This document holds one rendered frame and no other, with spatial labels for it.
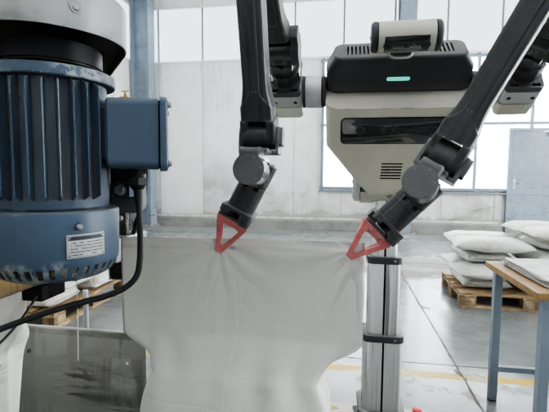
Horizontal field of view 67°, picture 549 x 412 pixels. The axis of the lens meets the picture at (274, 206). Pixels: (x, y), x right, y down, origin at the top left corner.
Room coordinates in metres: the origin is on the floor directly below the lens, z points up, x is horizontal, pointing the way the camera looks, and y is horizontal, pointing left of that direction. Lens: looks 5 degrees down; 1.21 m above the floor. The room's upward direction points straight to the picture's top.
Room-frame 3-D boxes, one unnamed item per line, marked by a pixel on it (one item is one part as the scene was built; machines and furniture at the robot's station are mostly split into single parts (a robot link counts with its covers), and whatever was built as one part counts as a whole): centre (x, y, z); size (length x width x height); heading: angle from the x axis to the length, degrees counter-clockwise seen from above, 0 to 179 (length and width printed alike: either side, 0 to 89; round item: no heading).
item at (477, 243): (3.83, -2.01, 0.57); 0.66 x 0.42 x 0.13; 73
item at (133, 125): (0.55, 0.18, 1.25); 0.10 x 0.08 x 0.12; 16
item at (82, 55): (0.52, 0.28, 1.35); 0.12 x 0.12 x 0.04
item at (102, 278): (3.99, 1.74, 0.20); 0.67 x 0.43 x 0.15; 171
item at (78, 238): (0.52, 0.28, 1.21); 0.15 x 0.15 x 0.25
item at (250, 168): (0.79, 0.03, 1.25); 0.11 x 0.09 x 0.12; 171
